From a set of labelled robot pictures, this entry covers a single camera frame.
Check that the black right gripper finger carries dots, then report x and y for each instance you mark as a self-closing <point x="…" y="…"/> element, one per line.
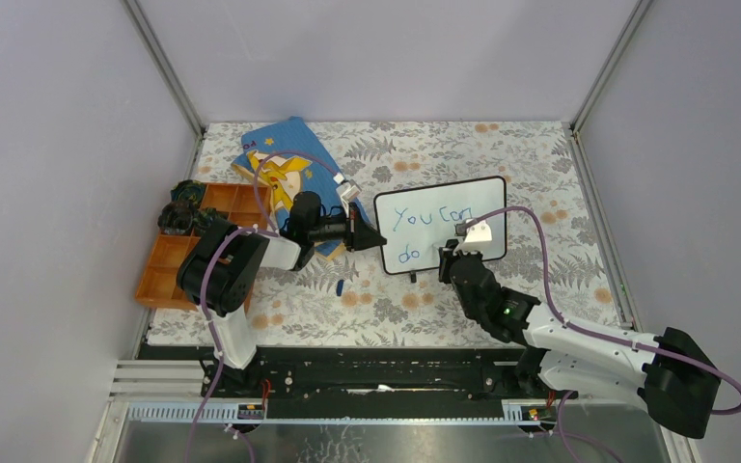
<point x="447" y="259"/>
<point x="450" y="248"/>

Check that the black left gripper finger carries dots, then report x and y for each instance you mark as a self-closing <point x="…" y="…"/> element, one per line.
<point x="355" y="222"/>
<point x="364" y="239"/>

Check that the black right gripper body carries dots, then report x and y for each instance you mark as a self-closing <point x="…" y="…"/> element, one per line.
<point x="471" y="312"/>

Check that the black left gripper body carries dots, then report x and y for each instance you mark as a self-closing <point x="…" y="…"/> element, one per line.
<point x="332" y="228"/>

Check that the white whiteboard black frame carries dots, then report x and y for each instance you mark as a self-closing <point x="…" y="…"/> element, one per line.
<point x="417" y="222"/>

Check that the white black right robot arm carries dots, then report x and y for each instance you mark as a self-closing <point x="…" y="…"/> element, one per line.
<point x="667" y="375"/>

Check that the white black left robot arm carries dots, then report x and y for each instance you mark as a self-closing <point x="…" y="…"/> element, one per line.
<point x="219" y="272"/>

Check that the blue Pikachu cloth bag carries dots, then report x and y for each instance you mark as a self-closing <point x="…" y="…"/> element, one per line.
<point x="289" y="160"/>

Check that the orange wooden compartment tray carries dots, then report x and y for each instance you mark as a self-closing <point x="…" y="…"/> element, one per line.
<point x="158" y="284"/>

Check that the dark patterned cloth roll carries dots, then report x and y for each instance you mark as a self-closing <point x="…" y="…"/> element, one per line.
<point x="177" y="218"/>
<point x="189" y="191"/>
<point x="204" y="218"/>

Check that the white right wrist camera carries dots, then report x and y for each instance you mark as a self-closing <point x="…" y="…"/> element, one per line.
<point x="474" y="237"/>

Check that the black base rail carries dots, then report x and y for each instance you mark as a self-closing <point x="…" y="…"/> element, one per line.
<point x="298" y="372"/>

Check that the aluminium frame post right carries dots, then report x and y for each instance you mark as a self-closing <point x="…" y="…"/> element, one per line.
<point x="624" y="39"/>

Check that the aluminium frame post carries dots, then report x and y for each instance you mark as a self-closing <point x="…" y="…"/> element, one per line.
<point x="624" y="39"/>
<point x="141" y="23"/>

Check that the aluminium frame post left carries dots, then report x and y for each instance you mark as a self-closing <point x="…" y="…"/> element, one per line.
<point x="141" y="23"/>

